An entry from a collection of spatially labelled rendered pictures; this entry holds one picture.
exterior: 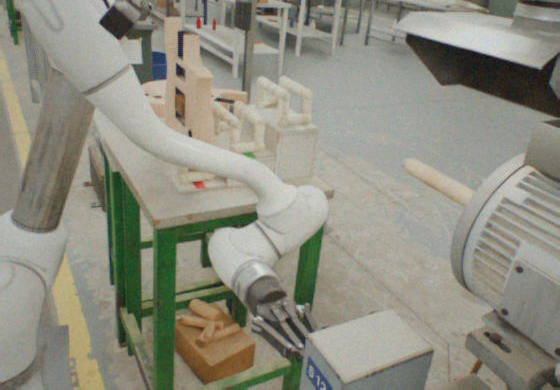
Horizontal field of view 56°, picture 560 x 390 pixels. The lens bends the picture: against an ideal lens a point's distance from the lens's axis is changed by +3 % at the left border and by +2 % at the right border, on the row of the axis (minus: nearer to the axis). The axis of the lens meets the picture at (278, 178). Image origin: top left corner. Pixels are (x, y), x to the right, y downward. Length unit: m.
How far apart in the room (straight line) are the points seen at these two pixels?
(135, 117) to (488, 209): 0.61
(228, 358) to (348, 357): 1.43
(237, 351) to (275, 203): 1.16
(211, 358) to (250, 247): 1.09
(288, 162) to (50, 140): 0.74
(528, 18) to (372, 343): 0.54
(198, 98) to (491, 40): 0.81
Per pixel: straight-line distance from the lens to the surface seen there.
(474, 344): 0.85
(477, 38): 0.88
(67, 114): 1.15
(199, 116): 1.42
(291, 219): 1.10
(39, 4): 0.95
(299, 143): 1.61
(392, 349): 0.78
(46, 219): 1.27
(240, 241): 1.11
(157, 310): 1.58
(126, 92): 0.95
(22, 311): 1.19
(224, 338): 2.21
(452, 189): 0.95
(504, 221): 0.78
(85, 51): 0.93
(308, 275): 1.77
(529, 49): 0.83
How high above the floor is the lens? 1.63
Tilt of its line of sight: 25 degrees down
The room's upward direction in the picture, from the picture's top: 6 degrees clockwise
